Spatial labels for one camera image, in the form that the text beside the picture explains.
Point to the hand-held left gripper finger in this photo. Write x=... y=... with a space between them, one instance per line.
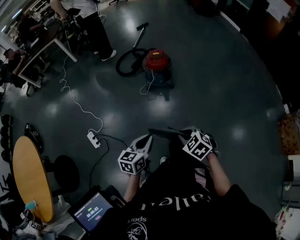
x=150 y=146
x=141 y=138

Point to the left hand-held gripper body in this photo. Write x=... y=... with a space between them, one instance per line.
x=131 y=161

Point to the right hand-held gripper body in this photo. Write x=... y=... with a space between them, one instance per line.
x=198 y=146

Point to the red vacuum cleaner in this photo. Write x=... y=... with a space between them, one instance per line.
x=157 y=68

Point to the person's right forearm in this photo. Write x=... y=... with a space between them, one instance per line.
x=218 y=175

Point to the person's left forearm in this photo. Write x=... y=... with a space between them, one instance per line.
x=132 y=187

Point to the person's black trousers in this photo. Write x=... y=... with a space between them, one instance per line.
x=178 y=150

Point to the person's left sneaker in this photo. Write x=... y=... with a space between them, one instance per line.
x=163 y=160

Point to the white power strip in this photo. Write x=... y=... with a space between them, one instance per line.
x=93 y=139

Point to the black tablet with lit screen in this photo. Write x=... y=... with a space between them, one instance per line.
x=92 y=212

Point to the patterned cardboard box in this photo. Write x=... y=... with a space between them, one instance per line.
x=290 y=134

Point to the round wooden table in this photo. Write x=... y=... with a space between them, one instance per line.
x=32 y=178

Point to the vacuum wand with black nozzle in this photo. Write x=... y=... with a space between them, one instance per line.
x=139 y=37

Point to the teal small object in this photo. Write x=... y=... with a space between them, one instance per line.
x=31 y=205

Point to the white frame desk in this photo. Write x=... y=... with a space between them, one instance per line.
x=47 y=47

